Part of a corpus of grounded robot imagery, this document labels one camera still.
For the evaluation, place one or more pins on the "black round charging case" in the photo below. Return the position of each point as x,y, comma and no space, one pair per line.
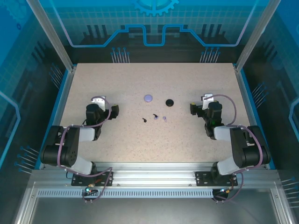
169,102

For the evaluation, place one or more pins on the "lilac round charging case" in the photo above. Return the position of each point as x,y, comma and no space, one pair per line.
148,98

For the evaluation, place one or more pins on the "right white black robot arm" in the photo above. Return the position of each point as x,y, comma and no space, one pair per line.
238,144

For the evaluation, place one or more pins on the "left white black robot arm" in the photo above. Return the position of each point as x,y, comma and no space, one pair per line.
70,149

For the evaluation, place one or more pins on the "right blue table edge strip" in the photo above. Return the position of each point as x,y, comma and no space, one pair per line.
271,163

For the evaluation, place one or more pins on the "small lit electronics connector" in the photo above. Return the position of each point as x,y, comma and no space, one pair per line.
88,190
225,191

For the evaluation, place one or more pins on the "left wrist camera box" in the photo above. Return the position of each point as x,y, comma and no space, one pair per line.
98,100

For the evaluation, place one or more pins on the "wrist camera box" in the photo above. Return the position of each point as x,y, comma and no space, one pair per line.
207,96
98,100

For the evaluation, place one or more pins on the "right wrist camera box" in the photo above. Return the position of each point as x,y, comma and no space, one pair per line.
207,96

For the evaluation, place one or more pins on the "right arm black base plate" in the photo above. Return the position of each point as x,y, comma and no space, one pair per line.
202,179

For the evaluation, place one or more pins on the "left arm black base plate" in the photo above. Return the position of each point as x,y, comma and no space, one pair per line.
78,180

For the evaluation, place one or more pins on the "aluminium mounting rail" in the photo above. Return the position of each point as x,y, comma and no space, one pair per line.
151,172

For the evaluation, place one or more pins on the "left aluminium frame post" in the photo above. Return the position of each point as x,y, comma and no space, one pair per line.
52,32

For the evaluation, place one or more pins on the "aluminium frame post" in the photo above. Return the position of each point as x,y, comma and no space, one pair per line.
52,32
256,32

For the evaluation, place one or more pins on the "right aluminium frame post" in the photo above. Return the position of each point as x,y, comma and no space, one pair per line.
256,32

